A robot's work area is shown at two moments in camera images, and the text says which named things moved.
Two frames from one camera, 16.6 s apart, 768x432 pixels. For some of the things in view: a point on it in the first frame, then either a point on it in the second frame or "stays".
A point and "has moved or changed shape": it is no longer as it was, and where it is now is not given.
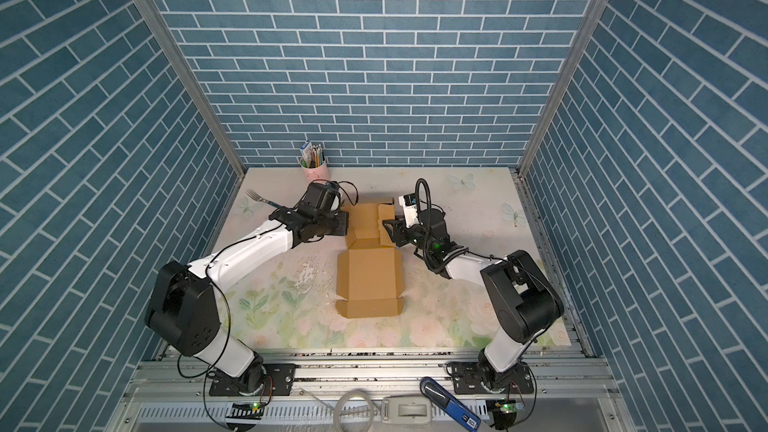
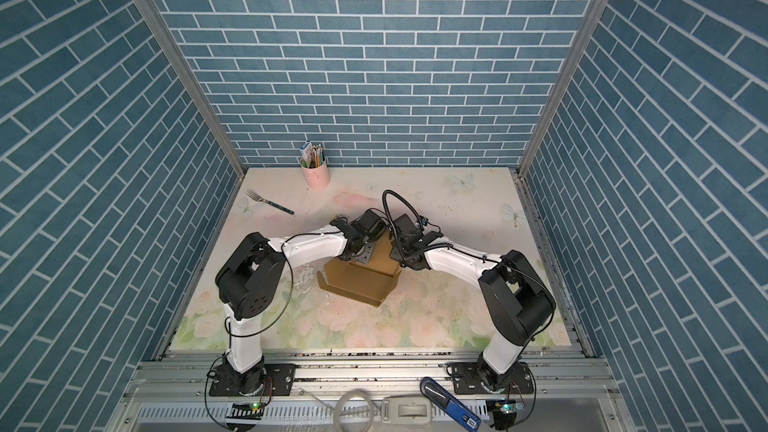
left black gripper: [343, 217] → [367, 256]
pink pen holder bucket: [314, 174] stays
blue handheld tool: [461, 414] stays
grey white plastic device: [406, 411] stays
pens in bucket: [311, 156] stays
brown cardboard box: [370, 271] has moved or changed shape
